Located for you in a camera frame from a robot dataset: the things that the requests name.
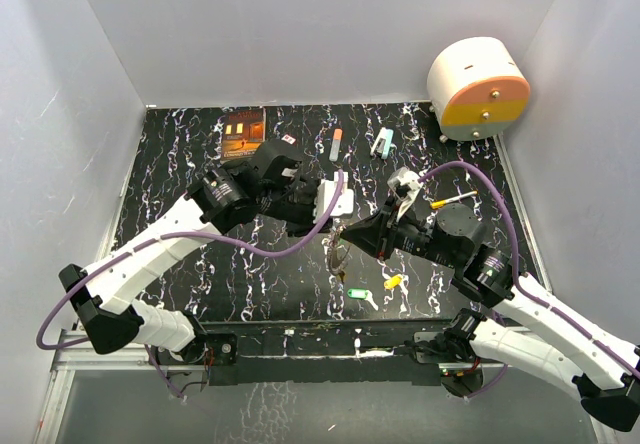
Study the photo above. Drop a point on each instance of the yellow key tag with key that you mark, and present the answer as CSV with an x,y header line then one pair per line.
x,y
396,281

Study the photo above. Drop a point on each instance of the orange grey marker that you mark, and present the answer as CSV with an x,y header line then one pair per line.
x,y
335,145

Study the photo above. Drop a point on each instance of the black base frame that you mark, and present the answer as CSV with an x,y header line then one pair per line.
x,y
350,351

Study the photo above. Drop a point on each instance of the orange paperback book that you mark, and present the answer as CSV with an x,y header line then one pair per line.
x,y
243,132

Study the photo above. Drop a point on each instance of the large keyring with yellow grip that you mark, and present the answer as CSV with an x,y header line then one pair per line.
x,y
336,254

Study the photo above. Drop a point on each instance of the white pink yellow drum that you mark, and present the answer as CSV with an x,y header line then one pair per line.
x,y
476,89

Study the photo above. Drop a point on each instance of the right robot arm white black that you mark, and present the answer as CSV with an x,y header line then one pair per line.
x,y
563,348

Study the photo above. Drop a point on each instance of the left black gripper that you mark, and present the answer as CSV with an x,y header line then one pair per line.
x,y
307,225

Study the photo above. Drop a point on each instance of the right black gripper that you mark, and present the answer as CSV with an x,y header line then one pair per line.
x,y
377,232

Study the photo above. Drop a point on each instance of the light blue stapler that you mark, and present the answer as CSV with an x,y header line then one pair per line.
x,y
382,144

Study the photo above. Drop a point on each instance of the small red white box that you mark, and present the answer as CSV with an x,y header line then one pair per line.
x,y
289,139

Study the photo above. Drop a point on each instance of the white yellow pen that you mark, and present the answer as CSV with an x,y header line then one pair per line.
x,y
451,200

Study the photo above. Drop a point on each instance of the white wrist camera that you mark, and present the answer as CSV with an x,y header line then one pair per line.
x,y
405,186
334,194

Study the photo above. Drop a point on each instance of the green key tag with key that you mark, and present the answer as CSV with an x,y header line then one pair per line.
x,y
363,295

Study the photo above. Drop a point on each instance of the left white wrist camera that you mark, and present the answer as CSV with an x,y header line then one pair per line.
x,y
334,194

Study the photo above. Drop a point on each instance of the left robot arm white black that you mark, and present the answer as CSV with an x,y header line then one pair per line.
x,y
105,293

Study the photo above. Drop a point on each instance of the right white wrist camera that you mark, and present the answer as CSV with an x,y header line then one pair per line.
x,y
405,186

